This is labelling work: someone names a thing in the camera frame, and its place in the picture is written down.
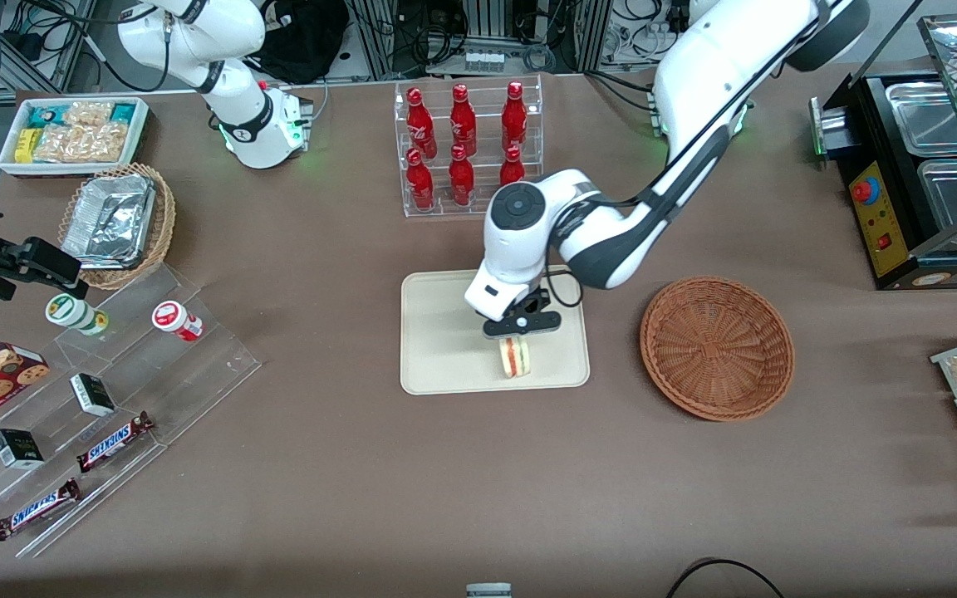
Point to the triangular sandwich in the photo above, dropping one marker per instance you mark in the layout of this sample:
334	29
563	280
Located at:
516	357

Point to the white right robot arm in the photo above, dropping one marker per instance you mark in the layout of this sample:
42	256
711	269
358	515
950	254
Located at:
238	100

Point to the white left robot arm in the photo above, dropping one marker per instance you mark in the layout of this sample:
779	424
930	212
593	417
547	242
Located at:
694	83

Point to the beige plastic tray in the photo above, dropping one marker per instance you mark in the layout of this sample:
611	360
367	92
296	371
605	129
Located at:
445	340

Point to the light tan wicker basket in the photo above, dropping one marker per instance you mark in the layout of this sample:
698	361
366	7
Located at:
164	224

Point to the brown wicker basket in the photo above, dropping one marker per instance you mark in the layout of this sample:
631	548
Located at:
715	349

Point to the green lid white cup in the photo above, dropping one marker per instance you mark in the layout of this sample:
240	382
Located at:
71	312

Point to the aluminium foil container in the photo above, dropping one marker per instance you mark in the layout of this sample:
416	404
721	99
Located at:
109	220

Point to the clear acrylic bottle rack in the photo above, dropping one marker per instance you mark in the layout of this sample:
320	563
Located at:
445	208

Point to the white rectangular snack bin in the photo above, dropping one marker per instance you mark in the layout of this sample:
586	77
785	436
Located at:
7	162

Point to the red cola bottle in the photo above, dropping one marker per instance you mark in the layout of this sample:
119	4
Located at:
419	124
463	120
419	183
512	166
514	116
461	178

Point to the yellow snack pack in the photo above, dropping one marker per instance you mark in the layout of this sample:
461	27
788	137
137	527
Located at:
26	145

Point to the large clear cracker bag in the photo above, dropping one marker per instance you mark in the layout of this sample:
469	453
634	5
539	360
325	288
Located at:
80	143

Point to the red lid white cup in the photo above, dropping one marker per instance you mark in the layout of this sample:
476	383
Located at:
173	319

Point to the small black box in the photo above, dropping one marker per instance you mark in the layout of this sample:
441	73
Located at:
92	394
17	448

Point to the teal snack pack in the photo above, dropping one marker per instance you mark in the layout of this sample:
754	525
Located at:
43	116
123	112

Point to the small clear cracker bag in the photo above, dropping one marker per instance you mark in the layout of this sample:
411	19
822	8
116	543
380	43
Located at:
88	113

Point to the clear acrylic stepped stand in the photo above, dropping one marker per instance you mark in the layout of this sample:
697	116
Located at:
179	382

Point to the brown Snickers bar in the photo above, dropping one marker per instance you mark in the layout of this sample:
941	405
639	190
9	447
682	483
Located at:
113	442
34	509

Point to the white power strip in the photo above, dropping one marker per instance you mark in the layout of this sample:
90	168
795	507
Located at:
483	60

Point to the small grey box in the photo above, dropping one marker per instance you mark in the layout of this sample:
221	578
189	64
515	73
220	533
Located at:
488	591

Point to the black bag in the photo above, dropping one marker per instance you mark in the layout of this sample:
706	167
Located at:
304	41

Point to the black food warmer appliance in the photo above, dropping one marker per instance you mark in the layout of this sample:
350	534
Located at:
881	216

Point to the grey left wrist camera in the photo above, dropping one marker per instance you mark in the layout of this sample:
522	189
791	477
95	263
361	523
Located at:
528	322

